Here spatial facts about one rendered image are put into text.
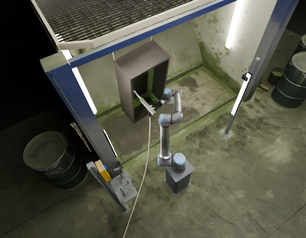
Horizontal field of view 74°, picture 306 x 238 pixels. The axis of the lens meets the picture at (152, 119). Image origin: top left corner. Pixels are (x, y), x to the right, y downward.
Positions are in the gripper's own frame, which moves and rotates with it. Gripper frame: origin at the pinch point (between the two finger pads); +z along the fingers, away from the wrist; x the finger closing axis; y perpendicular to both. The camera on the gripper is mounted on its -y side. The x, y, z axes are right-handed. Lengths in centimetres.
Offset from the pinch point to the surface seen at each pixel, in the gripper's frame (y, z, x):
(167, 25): -116, -17, -8
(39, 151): 34, 144, 50
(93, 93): 72, 33, 136
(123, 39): -116, 24, -4
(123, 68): -52, 11, 33
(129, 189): 31, 73, -64
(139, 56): -54, -15, 38
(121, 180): 32, 75, -49
